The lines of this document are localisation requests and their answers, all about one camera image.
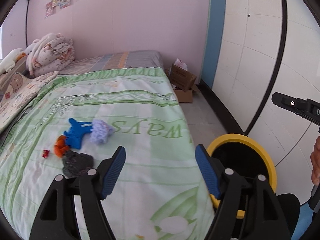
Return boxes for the purple fluffy sponge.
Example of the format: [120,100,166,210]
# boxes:
[90,119,114,144]

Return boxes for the black plastic bag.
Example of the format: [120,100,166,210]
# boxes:
[62,150,94,178]

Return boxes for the blue rubber glove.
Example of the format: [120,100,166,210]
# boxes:
[63,118,93,150]

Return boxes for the orange trash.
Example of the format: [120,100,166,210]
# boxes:
[54,135,70,158]

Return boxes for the small red candy wrapper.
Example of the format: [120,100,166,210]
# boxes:
[42,150,49,158]

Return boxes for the yellow rimmed black trash bin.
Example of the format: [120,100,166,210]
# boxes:
[206,134,283,229]

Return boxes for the person's right hand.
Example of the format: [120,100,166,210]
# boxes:
[310,136,320,186]

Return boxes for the green patterned bed quilt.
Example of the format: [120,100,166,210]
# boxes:
[1,68,214,239]

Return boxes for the open flat cardboard box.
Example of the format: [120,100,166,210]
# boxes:
[174,86,196,103]

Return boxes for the brown cardboard box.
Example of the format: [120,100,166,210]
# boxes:
[169,59,197,92]

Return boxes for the folded bear print blanket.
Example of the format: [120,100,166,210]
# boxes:
[1,71,59,132]

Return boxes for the rolled pink floral comforter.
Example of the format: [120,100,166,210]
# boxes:
[26,33,75,77]

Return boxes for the white bear plush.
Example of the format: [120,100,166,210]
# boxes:
[24,39,40,57]

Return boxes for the white goose plush toy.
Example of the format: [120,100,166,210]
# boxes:
[0,48,26,75]

